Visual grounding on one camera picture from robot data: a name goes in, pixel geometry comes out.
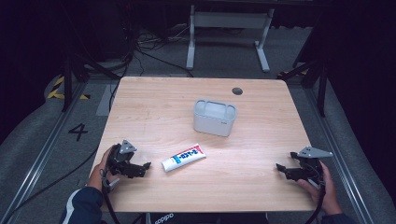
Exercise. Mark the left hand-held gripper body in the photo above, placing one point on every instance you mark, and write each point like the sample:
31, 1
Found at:
120, 158

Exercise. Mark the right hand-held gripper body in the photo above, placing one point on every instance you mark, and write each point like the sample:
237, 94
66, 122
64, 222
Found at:
306, 166

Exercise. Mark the person's left hand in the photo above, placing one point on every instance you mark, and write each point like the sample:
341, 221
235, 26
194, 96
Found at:
98, 172

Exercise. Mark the person's right hand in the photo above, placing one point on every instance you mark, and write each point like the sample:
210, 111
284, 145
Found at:
328, 193

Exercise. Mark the white toothpaste tube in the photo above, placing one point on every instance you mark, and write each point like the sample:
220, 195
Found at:
183, 157

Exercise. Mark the person's dark clothing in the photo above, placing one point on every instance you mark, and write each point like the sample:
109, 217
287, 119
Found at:
208, 218

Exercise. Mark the white plastic holder box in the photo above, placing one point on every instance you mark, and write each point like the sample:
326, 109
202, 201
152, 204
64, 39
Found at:
214, 119

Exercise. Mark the black tripod stand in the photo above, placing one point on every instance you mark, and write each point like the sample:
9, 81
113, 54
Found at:
67, 77
322, 84

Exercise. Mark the yellow black floor tape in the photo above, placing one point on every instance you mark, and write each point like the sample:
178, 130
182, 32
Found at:
56, 92

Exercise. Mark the aluminium floor rail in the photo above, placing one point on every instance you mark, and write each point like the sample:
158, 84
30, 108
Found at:
43, 152
339, 155

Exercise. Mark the grey metal desk frame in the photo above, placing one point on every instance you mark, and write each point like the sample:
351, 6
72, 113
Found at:
230, 20

